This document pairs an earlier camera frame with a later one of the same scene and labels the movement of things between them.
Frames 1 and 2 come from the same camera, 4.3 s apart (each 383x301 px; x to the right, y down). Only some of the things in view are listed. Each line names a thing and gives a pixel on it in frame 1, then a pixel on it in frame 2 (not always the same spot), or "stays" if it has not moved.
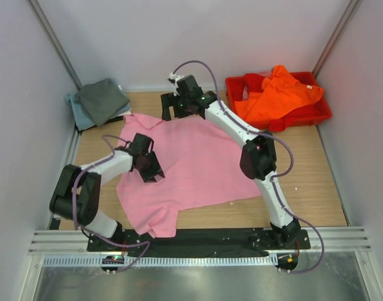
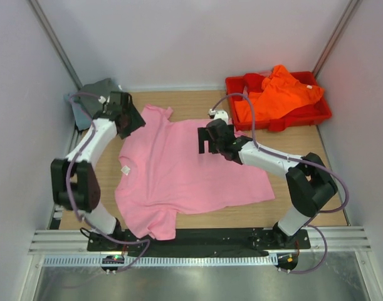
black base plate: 207,242 stays
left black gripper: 150,175 -> 138,121
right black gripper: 169,100 -> 204,135
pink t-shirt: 202,165 stays
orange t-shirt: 281,92 stays
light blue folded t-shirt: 81,119 stays
